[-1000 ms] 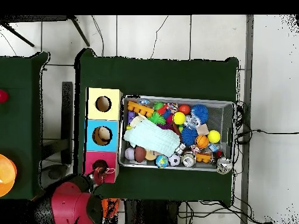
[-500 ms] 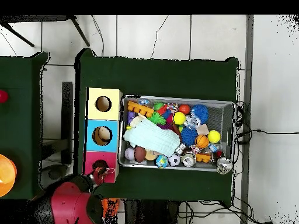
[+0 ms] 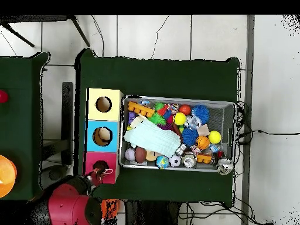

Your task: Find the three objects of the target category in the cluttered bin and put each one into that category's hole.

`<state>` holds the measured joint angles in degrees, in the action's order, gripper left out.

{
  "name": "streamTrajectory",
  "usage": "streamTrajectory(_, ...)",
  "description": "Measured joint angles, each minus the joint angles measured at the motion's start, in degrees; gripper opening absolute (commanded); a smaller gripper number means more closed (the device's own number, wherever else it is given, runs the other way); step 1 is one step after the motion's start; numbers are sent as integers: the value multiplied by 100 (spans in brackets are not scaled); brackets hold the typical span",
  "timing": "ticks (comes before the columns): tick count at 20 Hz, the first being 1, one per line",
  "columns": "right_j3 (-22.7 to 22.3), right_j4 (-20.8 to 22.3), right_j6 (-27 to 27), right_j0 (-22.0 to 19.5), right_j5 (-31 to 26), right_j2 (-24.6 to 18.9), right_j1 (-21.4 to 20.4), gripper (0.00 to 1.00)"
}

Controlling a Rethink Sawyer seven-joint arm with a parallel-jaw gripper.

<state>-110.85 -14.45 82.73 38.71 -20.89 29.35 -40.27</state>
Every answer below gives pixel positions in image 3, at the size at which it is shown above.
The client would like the orange striped tiger plush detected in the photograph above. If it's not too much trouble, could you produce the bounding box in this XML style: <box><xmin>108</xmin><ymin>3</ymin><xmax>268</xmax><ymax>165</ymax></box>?
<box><xmin>93</xmin><ymin>161</ymin><xmax>114</xmax><ymax>176</ymax></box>

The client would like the mint green cloth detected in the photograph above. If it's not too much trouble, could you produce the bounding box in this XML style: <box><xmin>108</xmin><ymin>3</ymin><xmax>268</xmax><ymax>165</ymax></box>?
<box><xmin>123</xmin><ymin>120</ymin><xmax>182</xmax><ymax>158</ymax></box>

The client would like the crushed silver drink can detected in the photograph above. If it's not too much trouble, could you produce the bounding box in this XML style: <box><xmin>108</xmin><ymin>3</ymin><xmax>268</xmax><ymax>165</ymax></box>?
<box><xmin>216</xmin><ymin>157</ymin><xmax>234</xmax><ymax>176</ymax></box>

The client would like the wooden three-hole box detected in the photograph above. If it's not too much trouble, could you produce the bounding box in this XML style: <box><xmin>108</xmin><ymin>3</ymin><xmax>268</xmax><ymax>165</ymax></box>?
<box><xmin>83</xmin><ymin>87</ymin><xmax>124</xmax><ymax>185</ymax></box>

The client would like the shallow clear mesh bin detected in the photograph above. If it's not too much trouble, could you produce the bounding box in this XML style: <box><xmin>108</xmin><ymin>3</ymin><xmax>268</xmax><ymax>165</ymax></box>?
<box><xmin>118</xmin><ymin>95</ymin><xmax>237</xmax><ymax>173</ymax></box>

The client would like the brown football toy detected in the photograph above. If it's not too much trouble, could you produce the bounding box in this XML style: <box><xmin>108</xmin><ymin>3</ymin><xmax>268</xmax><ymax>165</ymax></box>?
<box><xmin>135</xmin><ymin>146</ymin><xmax>148</xmax><ymax>164</ymax></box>

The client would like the globe print ball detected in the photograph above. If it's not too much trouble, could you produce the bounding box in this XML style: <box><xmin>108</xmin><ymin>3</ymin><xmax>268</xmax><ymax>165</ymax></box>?
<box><xmin>155</xmin><ymin>155</ymin><xmax>170</xmax><ymax>170</ymax></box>

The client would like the black upright stand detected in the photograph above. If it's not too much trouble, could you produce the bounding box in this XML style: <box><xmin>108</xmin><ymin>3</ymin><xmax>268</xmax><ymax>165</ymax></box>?
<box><xmin>40</xmin><ymin>81</ymin><xmax>74</xmax><ymax>190</ymax></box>

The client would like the black white soccer ball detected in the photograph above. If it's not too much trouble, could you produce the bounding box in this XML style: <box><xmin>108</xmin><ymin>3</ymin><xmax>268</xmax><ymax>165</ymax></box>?
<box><xmin>168</xmin><ymin>154</ymin><xmax>182</xmax><ymax>168</ymax></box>

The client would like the large orange plastic cup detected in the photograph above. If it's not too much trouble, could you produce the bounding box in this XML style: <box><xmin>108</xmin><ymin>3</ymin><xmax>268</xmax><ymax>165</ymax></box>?
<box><xmin>0</xmin><ymin>154</ymin><xmax>18</xmax><ymax>199</ymax></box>

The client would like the blue spiky ball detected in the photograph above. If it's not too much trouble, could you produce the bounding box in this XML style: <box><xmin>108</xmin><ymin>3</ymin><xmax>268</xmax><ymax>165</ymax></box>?
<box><xmin>191</xmin><ymin>104</ymin><xmax>210</xmax><ymax>124</ymax></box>
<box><xmin>181</xmin><ymin>127</ymin><xmax>199</xmax><ymax>147</ymax></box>

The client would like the smooth yellow ball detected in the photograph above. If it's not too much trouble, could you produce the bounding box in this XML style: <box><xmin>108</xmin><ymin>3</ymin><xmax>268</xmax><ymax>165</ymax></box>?
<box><xmin>173</xmin><ymin>112</ymin><xmax>188</xmax><ymax>126</ymax></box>

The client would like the orange basketball toy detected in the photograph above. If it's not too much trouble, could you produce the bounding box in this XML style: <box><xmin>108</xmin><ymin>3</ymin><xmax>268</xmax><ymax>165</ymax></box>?
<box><xmin>195</xmin><ymin>135</ymin><xmax>210</xmax><ymax>150</ymax></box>

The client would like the orange red ball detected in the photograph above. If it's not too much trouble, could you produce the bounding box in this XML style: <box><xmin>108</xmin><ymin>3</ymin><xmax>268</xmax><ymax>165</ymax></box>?
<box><xmin>179</xmin><ymin>104</ymin><xmax>192</xmax><ymax>116</ymax></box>

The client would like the dark green table cloth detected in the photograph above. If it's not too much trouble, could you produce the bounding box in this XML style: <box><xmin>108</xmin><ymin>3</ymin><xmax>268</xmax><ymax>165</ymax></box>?
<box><xmin>74</xmin><ymin>47</ymin><xmax>240</xmax><ymax>208</ymax></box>
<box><xmin>0</xmin><ymin>52</ymin><xmax>53</xmax><ymax>203</ymax></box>

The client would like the yellow tennis ball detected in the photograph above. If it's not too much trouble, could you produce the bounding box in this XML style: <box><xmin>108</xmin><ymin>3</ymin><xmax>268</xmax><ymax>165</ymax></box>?
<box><xmin>207</xmin><ymin>130</ymin><xmax>222</xmax><ymax>145</ymax></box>

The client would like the black tripod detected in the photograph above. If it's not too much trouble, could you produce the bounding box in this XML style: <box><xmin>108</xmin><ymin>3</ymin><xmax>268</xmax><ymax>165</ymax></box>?
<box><xmin>0</xmin><ymin>15</ymin><xmax>91</xmax><ymax>47</ymax></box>

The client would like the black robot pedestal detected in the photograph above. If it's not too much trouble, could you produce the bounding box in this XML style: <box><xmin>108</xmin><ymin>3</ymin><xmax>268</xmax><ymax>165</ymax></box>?
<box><xmin>124</xmin><ymin>200</ymin><xmax>181</xmax><ymax>225</ymax></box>

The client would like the thin black cable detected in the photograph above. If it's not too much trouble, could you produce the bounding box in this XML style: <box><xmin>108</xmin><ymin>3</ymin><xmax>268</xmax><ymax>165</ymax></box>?
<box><xmin>150</xmin><ymin>15</ymin><xmax>170</xmax><ymax>60</ymax></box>
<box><xmin>91</xmin><ymin>15</ymin><xmax>105</xmax><ymax>57</ymax></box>

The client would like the black cable bundle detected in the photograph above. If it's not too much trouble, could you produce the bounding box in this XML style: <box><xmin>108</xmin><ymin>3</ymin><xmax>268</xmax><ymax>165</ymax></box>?
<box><xmin>182</xmin><ymin>200</ymin><xmax>275</xmax><ymax>225</ymax></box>

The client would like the black power cable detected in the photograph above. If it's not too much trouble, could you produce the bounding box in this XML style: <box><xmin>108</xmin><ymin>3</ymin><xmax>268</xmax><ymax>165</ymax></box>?
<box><xmin>235</xmin><ymin>100</ymin><xmax>300</xmax><ymax>147</ymax></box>

